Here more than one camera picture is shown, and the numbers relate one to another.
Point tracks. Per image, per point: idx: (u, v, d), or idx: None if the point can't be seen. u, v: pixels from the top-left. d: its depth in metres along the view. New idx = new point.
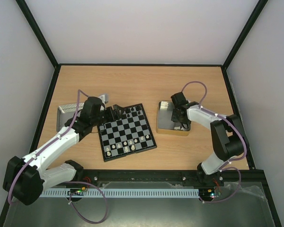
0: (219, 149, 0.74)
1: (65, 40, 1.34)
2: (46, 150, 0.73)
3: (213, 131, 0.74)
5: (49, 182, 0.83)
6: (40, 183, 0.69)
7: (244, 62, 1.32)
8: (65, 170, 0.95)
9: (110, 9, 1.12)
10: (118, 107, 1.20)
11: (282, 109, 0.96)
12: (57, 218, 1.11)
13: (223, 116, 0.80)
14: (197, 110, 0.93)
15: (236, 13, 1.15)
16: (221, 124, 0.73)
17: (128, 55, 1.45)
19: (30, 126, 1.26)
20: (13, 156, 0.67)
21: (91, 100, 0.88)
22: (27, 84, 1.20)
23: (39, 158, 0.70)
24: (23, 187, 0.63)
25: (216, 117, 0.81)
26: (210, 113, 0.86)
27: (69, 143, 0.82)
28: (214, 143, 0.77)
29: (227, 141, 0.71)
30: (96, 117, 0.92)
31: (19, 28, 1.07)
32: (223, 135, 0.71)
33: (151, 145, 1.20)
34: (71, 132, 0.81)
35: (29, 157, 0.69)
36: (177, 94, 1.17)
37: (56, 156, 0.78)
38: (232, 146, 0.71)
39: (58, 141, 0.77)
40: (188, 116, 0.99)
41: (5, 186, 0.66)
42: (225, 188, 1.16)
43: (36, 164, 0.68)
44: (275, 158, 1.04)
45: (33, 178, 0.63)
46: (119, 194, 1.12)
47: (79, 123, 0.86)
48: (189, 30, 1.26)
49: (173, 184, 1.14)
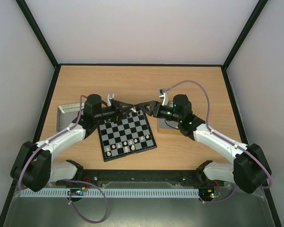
0: (245, 183, 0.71)
1: (65, 40, 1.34)
2: (57, 138, 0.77)
3: (237, 166, 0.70)
5: (55, 174, 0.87)
6: (48, 170, 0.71)
7: (244, 62, 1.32)
8: (66, 166, 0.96)
9: (109, 8, 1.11)
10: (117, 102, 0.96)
11: (283, 109, 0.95)
12: (58, 218, 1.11)
13: (243, 147, 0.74)
14: (207, 134, 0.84)
15: (235, 13, 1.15)
16: (245, 159, 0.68)
17: (129, 55, 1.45)
19: (31, 126, 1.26)
20: (26, 141, 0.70)
21: (90, 99, 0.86)
22: (27, 83, 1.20)
23: (52, 144, 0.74)
24: (34, 171, 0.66)
25: (235, 148, 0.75)
26: (227, 140, 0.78)
27: (77, 136, 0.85)
28: (234, 175, 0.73)
29: (253, 175, 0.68)
30: (99, 115, 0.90)
31: (19, 27, 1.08)
32: (249, 172, 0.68)
33: (151, 145, 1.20)
34: (79, 127, 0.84)
35: (42, 142, 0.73)
36: (185, 105, 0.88)
37: (65, 145, 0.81)
38: (257, 179, 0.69)
39: (67, 133, 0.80)
40: (194, 137, 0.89)
41: (14, 171, 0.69)
42: (225, 189, 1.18)
43: (48, 148, 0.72)
44: (274, 158, 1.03)
45: (46, 161, 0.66)
46: (119, 194, 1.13)
47: (84, 122, 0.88)
48: (189, 30, 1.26)
49: (173, 184, 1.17)
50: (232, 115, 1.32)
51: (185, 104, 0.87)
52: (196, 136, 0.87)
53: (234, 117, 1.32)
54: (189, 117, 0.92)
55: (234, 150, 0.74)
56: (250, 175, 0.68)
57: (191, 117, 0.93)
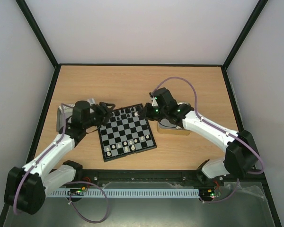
0: (235, 170, 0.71)
1: (65, 41, 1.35)
2: (45, 157, 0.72)
3: (229, 155, 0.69)
5: (52, 186, 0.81)
6: (43, 190, 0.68)
7: (244, 62, 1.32)
8: (63, 173, 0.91)
9: (109, 8, 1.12)
10: (103, 106, 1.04)
11: (283, 109, 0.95)
12: (58, 218, 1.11)
13: (235, 134, 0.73)
14: (197, 122, 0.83)
15: (235, 13, 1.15)
16: (236, 146, 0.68)
17: (129, 55, 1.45)
19: (31, 126, 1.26)
20: (13, 167, 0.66)
21: (79, 105, 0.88)
22: (27, 83, 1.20)
23: (40, 165, 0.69)
24: (28, 195, 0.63)
25: (227, 136, 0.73)
26: (218, 127, 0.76)
27: (66, 148, 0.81)
28: (225, 162, 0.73)
29: (243, 162, 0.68)
30: (87, 120, 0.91)
31: (20, 28, 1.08)
32: (240, 158, 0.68)
33: (151, 145, 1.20)
34: (67, 137, 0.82)
35: (29, 166, 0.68)
36: (163, 92, 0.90)
37: (55, 161, 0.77)
38: (248, 165, 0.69)
39: (55, 147, 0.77)
40: (183, 125, 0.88)
41: (6, 199, 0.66)
42: (225, 188, 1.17)
43: (37, 171, 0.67)
44: (274, 158, 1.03)
45: (37, 184, 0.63)
46: (119, 194, 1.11)
47: (72, 130, 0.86)
48: (189, 30, 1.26)
49: (173, 184, 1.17)
50: (232, 115, 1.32)
51: (163, 92, 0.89)
52: (183, 123, 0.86)
53: (234, 117, 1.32)
54: (173, 107, 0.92)
55: (225, 138, 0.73)
56: (240, 162, 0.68)
57: (175, 106, 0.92)
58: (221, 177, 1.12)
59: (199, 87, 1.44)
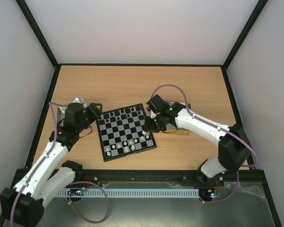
0: (230, 164, 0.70)
1: (65, 41, 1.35)
2: (37, 173, 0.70)
3: (222, 149, 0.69)
5: (50, 194, 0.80)
6: (39, 207, 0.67)
7: (244, 62, 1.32)
8: (61, 179, 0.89)
9: (109, 8, 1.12)
10: (94, 108, 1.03)
11: (283, 109, 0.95)
12: (58, 219, 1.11)
13: (226, 128, 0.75)
14: (189, 119, 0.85)
15: (235, 13, 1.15)
16: (228, 140, 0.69)
17: (129, 55, 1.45)
19: (31, 126, 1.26)
20: (4, 188, 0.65)
21: (71, 107, 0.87)
22: (27, 84, 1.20)
23: (32, 183, 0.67)
24: (23, 215, 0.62)
25: (219, 131, 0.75)
26: (209, 123, 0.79)
27: (59, 157, 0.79)
28: (219, 157, 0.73)
29: (236, 155, 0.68)
30: (79, 122, 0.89)
31: (20, 28, 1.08)
32: (233, 152, 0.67)
33: (151, 145, 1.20)
34: (58, 147, 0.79)
35: (20, 186, 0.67)
36: (153, 99, 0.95)
37: (49, 174, 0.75)
38: (242, 158, 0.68)
39: (46, 160, 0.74)
40: (176, 124, 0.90)
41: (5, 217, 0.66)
42: (225, 188, 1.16)
43: (29, 190, 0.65)
44: (274, 158, 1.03)
45: (31, 204, 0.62)
46: (119, 194, 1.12)
47: (64, 134, 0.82)
48: (189, 30, 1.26)
49: (173, 184, 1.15)
50: (232, 115, 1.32)
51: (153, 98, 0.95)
52: (177, 122, 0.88)
53: (234, 117, 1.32)
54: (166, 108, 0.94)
55: (217, 133, 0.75)
56: (234, 155, 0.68)
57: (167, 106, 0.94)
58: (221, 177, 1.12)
59: (199, 87, 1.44)
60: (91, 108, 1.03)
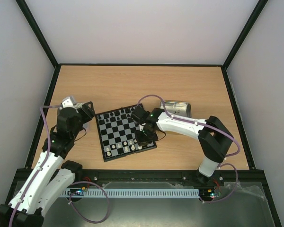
0: (215, 156, 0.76)
1: (65, 41, 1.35)
2: (31, 187, 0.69)
3: (203, 142, 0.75)
5: (49, 202, 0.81)
6: (37, 220, 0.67)
7: (244, 62, 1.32)
8: (59, 185, 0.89)
9: (109, 8, 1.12)
10: (87, 109, 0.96)
11: (283, 109, 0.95)
12: (58, 218, 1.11)
13: (203, 122, 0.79)
14: (169, 121, 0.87)
15: (235, 13, 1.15)
16: (207, 133, 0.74)
17: (129, 55, 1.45)
19: (31, 125, 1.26)
20: None
21: (63, 113, 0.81)
22: (27, 84, 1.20)
23: (27, 198, 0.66)
24: None
25: (197, 125, 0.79)
26: (187, 120, 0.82)
27: (54, 167, 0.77)
28: (204, 150, 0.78)
29: (219, 146, 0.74)
30: (73, 128, 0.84)
31: (20, 28, 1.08)
32: (214, 143, 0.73)
33: (151, 145, 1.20)
34: (51, 157, 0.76)
35: (15, 202, 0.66)
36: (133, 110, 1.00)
37: (44, 185, 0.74)
38: (224, 148, 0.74)
39: (40, 173, 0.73)
40: (159, 128, 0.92)
41: None
42: (225, 188, 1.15)
43: (24, 206, 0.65)
44: (274, 158, 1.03)
45: (27, 220, 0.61)
46: (119, 194, 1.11)
47: (58, 143, 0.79)
48: (189, 30, 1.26)
49: (173, 184, 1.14)
50: (232, 115, 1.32)
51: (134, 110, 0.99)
52: (160, 126, 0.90)
53: (234, 117, 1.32)
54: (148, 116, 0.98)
55: (197, 128, 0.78)
56: (215, 146, 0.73)
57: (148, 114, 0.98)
58: (221, 177, 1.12)
59: (199, 87, 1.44)
60: (84, 108, 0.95)
